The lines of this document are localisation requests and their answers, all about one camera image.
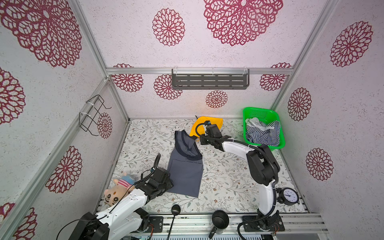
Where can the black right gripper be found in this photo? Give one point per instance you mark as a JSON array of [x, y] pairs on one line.
[[202, 139]]

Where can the grey wall shelf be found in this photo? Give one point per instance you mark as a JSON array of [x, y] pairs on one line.
[[213, 80]]

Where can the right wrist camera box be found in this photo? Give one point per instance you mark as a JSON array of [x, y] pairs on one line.
[[213, 131]]

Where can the grey blue tank top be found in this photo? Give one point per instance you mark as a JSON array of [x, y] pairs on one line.
[[185, 166]]

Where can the green plastic basket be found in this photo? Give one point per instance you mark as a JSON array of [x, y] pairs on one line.
[[266, 116]]

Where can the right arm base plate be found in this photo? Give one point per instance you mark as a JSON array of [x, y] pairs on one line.
[[272, 223]]

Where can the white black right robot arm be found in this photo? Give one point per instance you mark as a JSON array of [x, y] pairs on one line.
[[263, 167]]

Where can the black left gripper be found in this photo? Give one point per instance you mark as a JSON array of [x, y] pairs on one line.
[[170, 185]]

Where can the round pressure gauge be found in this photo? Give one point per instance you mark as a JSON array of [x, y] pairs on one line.
[[287, 196]]

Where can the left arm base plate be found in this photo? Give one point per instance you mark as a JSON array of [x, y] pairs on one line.
[[155, 224]]

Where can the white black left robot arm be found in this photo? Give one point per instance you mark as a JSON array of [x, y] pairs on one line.
[[123, 218]]

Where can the black wire wall rack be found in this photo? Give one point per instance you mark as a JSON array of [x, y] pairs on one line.
[[102, 120]]

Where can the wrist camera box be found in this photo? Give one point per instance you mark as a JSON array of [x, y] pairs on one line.
[[213, 131], [161, 176]]

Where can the striped tank top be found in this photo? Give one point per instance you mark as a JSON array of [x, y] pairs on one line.
[[258, 132]]

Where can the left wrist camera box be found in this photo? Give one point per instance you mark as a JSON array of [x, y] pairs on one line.
[[161, 176]]

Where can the black ladle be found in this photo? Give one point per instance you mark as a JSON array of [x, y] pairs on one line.
[[176, 210]]

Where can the cartoon boy plush doll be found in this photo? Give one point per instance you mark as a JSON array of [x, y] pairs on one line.
[[123, 186]]

